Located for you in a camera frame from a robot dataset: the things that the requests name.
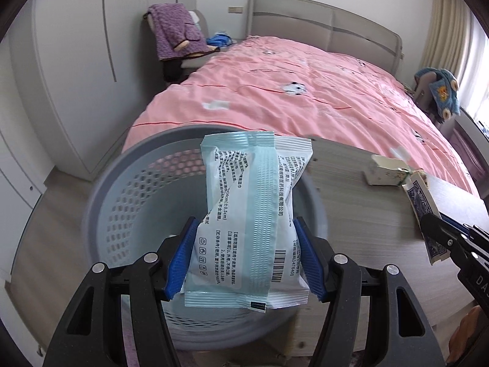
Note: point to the white wardrobe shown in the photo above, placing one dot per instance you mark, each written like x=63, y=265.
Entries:
x=85, y=70

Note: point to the grey perforated trash basket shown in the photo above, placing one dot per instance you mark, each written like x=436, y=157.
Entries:
x=147, y=195

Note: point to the chair under hat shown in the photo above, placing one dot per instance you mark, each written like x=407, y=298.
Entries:
x=423, y=97

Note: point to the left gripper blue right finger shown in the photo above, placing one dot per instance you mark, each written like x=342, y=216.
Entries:
x=310, y=261

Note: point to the blue item on nightstand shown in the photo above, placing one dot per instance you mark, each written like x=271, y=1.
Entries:
x=220, y=40

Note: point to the light blue wipes packet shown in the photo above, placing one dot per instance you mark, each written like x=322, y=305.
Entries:
x=246, y=252

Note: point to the chair beside bed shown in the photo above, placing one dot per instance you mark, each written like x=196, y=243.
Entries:
x=172, y=69

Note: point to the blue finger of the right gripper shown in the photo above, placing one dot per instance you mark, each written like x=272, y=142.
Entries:
x=454, y=227
x=438, y=240

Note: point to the purple knitted garment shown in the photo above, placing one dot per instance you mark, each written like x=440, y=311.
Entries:
x=177, y=35

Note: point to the beige curtain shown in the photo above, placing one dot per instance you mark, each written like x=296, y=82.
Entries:
x=449, y=37

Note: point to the grey upholstered headboard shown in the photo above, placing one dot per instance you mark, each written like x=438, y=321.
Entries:
x=325, y=27

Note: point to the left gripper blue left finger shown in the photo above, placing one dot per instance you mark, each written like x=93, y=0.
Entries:
x=181, y=259

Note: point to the white torn carton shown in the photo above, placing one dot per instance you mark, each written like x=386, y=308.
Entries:
x=383, y=171

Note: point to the person's right hand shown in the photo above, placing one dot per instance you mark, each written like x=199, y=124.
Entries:
x=465, y=331

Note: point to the pink bed quilt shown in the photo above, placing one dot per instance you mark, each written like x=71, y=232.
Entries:
x=271, y=84

